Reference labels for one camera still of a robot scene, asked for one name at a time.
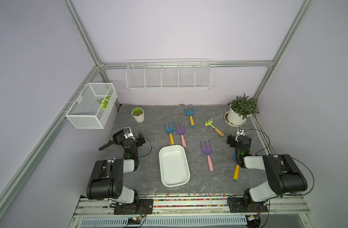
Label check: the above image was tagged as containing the purple rake pink handle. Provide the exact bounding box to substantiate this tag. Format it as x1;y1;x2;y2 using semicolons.
200;140;214;172
175;122;187;149

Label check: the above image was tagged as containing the teal rake yellow handle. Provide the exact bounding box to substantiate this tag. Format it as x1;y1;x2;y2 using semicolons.
233;153;240;181
164;121;175;145
184;107;195;127

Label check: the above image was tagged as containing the white storage tray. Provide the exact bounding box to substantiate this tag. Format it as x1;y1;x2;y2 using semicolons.
159;145;191;188

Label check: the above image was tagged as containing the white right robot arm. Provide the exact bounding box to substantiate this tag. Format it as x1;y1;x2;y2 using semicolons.
227;135;308;208

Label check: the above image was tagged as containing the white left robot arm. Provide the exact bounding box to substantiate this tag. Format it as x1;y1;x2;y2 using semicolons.
86;128;145;205

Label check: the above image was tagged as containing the black slotted scoop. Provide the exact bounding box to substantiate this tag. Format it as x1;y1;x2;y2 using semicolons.
99;130;125;151

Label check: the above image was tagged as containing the small white potted plant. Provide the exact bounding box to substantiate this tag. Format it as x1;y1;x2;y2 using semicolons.
131;107;144;123

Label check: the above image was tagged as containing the large white potted plant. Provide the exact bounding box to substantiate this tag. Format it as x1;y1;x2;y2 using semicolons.
227;93;260;126

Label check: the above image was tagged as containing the green leaf toy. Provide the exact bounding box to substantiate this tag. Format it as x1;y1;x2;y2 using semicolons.
97;96;111;110

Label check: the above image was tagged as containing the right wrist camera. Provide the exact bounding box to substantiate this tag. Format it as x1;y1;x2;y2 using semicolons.
237;127;245;136

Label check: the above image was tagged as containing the green rake wooden handle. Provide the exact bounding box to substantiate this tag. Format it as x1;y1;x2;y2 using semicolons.
205;118;224;137

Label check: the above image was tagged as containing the white wire side basket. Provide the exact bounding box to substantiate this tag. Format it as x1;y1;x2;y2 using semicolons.
65;83;117;129

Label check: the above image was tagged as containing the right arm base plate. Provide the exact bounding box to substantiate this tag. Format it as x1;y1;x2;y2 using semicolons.
226;196;269;214

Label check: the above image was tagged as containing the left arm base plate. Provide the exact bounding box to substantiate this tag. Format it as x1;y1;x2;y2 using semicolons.
114;199;154;215

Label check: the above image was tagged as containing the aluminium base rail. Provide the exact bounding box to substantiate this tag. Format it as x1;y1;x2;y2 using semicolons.
69;193;317;228

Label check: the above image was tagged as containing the white wire wall shelf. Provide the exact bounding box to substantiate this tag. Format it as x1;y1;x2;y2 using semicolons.
125;59;212;90

